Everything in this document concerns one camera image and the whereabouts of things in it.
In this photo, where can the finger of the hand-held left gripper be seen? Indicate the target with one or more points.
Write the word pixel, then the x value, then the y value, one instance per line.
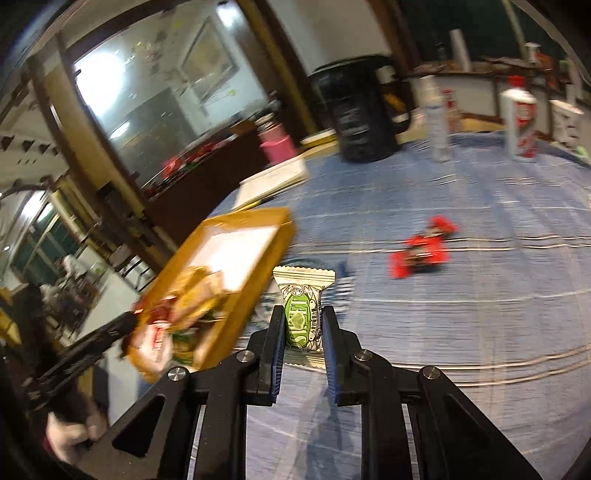
pixel 113 330

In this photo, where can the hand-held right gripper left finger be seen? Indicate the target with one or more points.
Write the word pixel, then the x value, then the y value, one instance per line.
pixel 277 364

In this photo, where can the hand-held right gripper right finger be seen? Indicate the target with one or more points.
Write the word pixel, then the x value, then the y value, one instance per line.
pixel 331 364

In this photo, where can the beige snack packet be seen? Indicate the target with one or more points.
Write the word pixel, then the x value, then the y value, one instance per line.
pixel 152 344

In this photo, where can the white green-label snack packet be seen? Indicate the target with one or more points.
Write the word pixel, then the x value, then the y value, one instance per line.
pixel 300 318

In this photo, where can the green snack packet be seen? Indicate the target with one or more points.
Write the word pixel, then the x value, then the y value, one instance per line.
pixel 184 344

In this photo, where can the large orange-brown snack packet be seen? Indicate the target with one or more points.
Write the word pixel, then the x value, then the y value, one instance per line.
pixel 198 290

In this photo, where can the yellow cardboard box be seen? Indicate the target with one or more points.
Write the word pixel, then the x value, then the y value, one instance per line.
pixel 258 272

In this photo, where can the bright red snack packet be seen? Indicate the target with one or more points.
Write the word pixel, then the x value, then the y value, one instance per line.
pixel 418 256

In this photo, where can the person's left hand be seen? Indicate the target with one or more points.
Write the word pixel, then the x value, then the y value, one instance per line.
pixel 69 434

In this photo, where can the white book on table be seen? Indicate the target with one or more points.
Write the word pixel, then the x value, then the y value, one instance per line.
pixel 277 177

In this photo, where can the pink cup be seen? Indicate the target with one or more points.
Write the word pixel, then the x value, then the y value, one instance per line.
pixel 277 145

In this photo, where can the glass-front wooden cabinet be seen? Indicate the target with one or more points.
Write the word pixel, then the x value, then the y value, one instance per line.
pixel 147 106

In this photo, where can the black electric kettle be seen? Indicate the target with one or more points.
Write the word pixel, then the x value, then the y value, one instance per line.
pixel 364 120

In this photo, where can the white spray bottle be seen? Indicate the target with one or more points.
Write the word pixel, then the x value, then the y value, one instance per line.
pixel 436 129

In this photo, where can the clear liquor bottle red cap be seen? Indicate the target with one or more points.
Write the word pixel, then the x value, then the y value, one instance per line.
pixel 454 110

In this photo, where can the white liquor bottle red label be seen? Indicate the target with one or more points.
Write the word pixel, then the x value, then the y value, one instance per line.
pixel 519 134

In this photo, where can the floral paper cup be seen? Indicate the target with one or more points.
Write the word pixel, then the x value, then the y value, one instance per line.
pixel 565 124

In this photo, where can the white paper roll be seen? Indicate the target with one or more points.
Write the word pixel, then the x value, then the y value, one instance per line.
pixel 460 50

